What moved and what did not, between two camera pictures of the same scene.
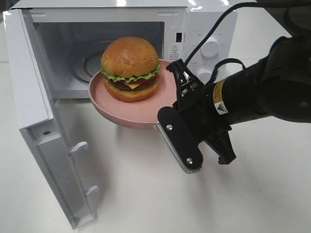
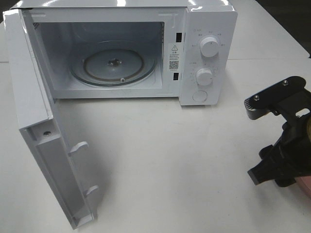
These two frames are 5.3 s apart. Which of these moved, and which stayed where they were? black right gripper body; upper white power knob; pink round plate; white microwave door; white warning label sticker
Moved: black right gripper body; pink round plate
Stayed: white microwave door; white warning label sticker; upper white power knob
